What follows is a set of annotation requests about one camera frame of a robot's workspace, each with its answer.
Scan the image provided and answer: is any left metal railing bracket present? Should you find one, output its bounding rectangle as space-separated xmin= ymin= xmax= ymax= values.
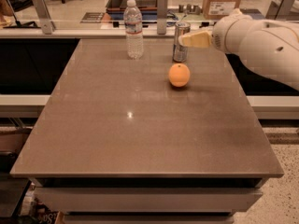
xmin=32 ymin=0 xmax=55 ymax=35

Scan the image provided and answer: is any grey table drawer front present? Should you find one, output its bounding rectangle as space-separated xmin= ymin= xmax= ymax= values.
xmin=36 ymin=188 xmax=263 ymax=213

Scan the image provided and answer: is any metal railing bracket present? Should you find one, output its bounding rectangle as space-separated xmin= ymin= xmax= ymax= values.
xmin=32 ymin=0 xmax=55 ymax=35
xmin=157 ymin=0 xmax=168 ymax=35
xmin=265 ymin=0 xmax=299 ymax=21

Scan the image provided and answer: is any silver Red Bull can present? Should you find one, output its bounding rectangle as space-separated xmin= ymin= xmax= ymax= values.
xmin=173 ymin=21 xmax=191 ymax=63

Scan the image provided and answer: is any orange fruit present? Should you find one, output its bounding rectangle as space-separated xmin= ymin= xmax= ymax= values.
xmin=168 ymin=63 xmax=191 ymax=87

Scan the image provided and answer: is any clear plastic water bottle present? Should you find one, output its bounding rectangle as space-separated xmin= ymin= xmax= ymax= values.
xmin=123 ymin=0 xmax=144 ymax=60

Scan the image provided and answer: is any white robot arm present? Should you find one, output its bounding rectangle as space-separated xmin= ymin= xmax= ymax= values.
xmin=178 ymin=8 xmax=299 ymax=91

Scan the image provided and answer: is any middle metal railing bracket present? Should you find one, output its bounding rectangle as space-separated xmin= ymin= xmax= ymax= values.
xmin=157 ymin=0 xmax=168 ymax=35

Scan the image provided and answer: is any cardboard box with label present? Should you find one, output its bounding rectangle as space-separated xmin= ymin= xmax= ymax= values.
xmin=201 ymin=0 xmax=247 ymax=21

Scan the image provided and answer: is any right metal railing bracket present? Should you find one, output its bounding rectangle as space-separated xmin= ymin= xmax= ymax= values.
xmin=265 ymin=0 xmax=299 ymax=21

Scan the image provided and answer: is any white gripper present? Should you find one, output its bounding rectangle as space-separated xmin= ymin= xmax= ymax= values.
xmin=178 ymin=8 xmax=253 ymax=54

